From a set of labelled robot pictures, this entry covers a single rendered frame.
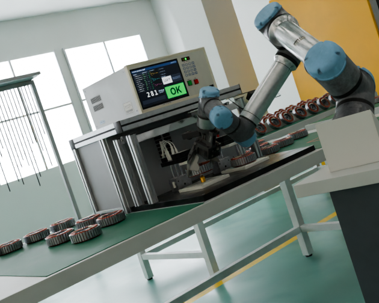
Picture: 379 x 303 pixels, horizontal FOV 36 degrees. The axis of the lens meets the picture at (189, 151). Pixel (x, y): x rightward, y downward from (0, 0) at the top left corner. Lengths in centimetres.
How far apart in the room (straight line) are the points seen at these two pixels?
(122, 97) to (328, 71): 99
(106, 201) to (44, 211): 643
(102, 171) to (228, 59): 411
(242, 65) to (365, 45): 143
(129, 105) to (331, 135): 96
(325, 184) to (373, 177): 15
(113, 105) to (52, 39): 711
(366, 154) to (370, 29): 409
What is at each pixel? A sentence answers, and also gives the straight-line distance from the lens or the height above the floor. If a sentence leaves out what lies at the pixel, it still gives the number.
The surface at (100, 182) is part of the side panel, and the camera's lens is 254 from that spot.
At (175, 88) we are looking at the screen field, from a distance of 249.
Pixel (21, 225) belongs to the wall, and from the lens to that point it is 882.
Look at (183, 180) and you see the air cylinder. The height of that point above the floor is 80.
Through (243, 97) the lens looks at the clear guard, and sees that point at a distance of 239.
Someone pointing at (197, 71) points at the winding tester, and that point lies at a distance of 259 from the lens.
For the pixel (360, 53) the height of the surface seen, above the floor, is 110.
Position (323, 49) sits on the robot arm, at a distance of 182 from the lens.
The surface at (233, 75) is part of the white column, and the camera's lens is 643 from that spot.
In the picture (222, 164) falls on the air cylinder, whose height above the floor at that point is 80.
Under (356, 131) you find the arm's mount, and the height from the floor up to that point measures 85.
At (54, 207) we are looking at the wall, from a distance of 903.
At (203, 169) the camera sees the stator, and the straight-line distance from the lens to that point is 227.
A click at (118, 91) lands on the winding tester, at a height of 124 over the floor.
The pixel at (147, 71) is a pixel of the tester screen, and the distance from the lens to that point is 243.
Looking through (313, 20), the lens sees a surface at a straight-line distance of 614.
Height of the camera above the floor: 104
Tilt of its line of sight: 3 degrees down
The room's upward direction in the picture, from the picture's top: 19 degrees counter-clockwise
